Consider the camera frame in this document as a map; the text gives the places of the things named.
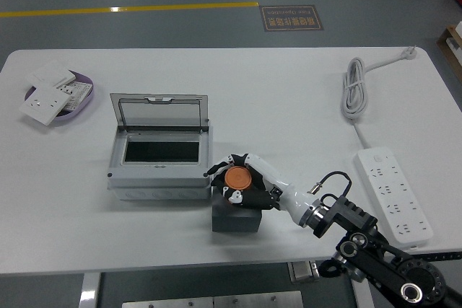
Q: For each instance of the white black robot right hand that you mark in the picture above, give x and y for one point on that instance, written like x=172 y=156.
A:
x=288 y=196

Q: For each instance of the orange cylinder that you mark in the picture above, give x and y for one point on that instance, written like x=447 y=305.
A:
x=238 y=178

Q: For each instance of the smoky transparent box lid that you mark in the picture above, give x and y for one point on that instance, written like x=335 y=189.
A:
x=159 y=113

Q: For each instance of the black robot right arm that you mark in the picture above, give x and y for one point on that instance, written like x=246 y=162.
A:
x=361 y=218

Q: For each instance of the grey cube with round hole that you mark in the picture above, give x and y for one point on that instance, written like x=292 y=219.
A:
x=234 y=222

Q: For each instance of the grey box under table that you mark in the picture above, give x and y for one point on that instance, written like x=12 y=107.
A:
x=303 y=271

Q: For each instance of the grey electrical box base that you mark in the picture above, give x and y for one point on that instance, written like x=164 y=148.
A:
x=159 y=180

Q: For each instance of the wooden box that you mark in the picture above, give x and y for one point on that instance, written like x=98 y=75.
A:
x=447 y=52

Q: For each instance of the white block in wooden box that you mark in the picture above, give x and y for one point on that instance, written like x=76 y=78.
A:
x=456 y=35

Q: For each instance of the white power strip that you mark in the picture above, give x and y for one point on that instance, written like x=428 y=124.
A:
x=393 y=192

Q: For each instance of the white table leg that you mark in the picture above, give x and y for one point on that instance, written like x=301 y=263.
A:
x=89 y=291
x=362 y=295

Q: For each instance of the black table control panel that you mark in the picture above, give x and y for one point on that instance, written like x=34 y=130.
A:
x=444 y=254

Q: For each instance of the brown floor sign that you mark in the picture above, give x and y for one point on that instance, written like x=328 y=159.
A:
x=291 y=18

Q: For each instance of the purple bowl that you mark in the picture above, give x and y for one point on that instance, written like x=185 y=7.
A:
x=84 y=102

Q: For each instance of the white multi-hole socket plate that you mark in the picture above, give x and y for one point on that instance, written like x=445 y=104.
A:
x=78 y=93

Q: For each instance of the white five-hole socket plate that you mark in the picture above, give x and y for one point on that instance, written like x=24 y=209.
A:
x=45 y=104

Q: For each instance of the grey metal base plate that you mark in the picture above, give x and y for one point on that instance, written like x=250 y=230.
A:
x=213 y=301

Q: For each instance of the white switch plate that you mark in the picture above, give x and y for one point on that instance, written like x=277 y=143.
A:
x=50 y=74

